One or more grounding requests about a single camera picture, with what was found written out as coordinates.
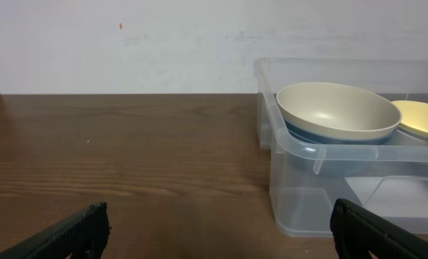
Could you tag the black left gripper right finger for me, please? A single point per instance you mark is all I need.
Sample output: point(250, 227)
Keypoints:
point(360, 234)

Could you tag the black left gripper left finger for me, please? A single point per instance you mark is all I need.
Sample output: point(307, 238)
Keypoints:
point(84, 234)

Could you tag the dark blue bowl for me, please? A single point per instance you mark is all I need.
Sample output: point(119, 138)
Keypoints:
point(305, 136)

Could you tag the large cream bowl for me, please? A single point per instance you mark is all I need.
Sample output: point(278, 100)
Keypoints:
point(336, 110)

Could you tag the small yellow bowl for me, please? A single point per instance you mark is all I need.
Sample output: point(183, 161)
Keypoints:
point(414, 119)

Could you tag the white label in container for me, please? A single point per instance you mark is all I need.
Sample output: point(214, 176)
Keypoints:
point(392, 197)

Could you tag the clear plastic storage container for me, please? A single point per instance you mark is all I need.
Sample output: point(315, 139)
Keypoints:
point(306, 179)

